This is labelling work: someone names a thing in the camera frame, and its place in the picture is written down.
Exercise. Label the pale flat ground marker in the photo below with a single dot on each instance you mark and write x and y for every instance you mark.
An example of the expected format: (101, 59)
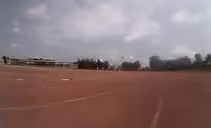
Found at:
(19, 79)
(66, 79)

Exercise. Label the row of dark trees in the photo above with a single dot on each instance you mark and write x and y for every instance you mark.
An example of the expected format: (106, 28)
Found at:
(166, 62)

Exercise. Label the low long building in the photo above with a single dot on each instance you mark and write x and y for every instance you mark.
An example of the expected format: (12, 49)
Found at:
(43, 62)

